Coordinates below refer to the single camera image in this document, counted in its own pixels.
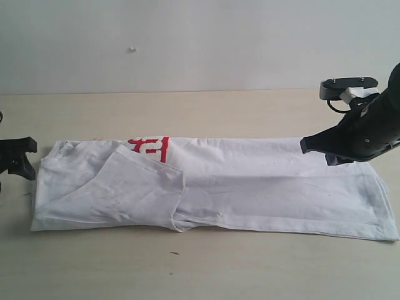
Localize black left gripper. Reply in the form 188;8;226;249
1;137;38;180

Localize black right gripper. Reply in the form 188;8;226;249
300;93;399;166

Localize white t-shirt red Chinese lettering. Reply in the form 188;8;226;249
31;136;399;241

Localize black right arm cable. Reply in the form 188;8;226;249
326;99;354;114

